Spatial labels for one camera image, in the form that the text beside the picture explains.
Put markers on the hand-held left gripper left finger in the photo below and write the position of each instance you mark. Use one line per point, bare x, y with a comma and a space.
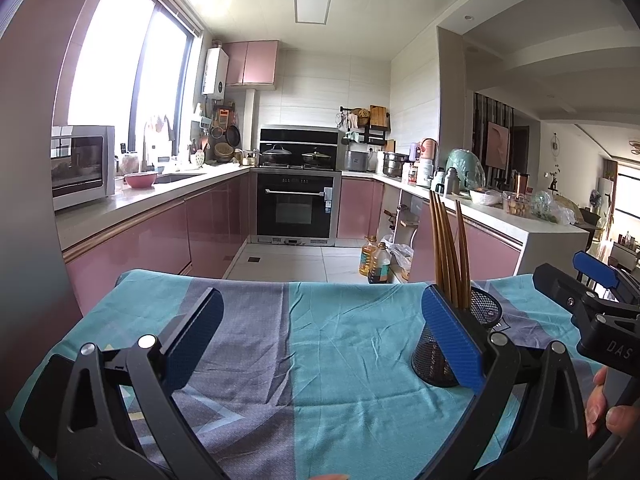
195, 335

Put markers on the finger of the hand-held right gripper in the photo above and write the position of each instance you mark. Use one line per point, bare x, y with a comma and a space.
560, 285
595, 266

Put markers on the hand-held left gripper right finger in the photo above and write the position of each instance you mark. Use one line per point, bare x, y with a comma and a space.
450, 335

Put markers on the black mesh pen holder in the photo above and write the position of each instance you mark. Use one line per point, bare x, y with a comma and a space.
440, 350

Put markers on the bundle of wooden chopsticks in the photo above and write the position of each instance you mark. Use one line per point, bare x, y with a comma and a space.
445, 250

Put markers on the person's right hand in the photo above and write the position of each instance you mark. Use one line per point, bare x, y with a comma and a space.
597, 400

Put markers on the pink peninsula counter cabinets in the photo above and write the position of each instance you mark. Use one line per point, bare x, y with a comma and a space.
495, 255

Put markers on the clear plastic bags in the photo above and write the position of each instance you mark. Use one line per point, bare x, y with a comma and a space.
552, 207

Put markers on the white plastic bag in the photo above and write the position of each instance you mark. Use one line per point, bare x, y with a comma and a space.
402, 257

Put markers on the clear snack jar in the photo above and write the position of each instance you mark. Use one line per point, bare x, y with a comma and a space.
516, 204

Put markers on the dark oil bottle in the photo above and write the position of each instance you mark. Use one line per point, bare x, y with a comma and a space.
381, 266

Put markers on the pink sink counter cabinets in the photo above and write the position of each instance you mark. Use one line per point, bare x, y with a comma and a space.
150, 245

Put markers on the yellow oil bottle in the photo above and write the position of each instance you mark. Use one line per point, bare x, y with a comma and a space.
367, 257

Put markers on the white bowl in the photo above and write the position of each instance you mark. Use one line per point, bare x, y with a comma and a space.
485, 197

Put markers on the teal grey printed tablecloth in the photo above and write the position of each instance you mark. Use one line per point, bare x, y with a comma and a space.
325, 350

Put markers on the steel thermos bottle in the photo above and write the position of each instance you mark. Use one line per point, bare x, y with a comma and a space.
451, 181

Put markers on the black integrated stove oven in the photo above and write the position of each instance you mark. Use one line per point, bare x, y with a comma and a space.
295, 210

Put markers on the white container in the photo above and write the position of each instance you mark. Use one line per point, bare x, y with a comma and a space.
425, 172

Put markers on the pink mixing bowl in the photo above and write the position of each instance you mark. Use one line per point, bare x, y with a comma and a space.
140, 180

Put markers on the steel stockpot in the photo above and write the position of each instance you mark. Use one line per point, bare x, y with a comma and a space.
395, 165

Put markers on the black pot with lid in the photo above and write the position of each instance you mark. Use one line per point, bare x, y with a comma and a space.
276, 156

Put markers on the black frying pan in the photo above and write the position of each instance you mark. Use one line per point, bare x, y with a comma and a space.
233, 136

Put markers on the silver toaster oven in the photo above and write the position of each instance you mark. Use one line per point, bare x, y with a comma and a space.
80, 165

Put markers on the grey refrigerator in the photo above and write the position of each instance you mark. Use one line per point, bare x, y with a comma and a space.
25, 210

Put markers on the dark pot with glass lid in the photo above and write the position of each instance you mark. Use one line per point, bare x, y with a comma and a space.
316, 157

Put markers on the wooden cutting board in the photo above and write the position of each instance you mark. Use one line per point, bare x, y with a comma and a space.
378, 116

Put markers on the white water heater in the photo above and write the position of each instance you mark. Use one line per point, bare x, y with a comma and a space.
215, 72

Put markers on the kitchen window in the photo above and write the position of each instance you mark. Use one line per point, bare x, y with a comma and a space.
115, 70

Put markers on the ceiling light panel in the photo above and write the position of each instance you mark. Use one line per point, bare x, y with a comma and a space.
313, 6

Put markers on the wall clock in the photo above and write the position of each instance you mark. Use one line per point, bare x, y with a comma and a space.
556, 145

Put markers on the brown wall picture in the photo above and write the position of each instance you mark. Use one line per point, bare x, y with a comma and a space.
498, 144

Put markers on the black wall rack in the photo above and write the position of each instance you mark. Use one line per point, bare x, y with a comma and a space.
375, 134

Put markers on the pink wall cabinet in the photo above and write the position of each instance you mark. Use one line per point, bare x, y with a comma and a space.
250, 62

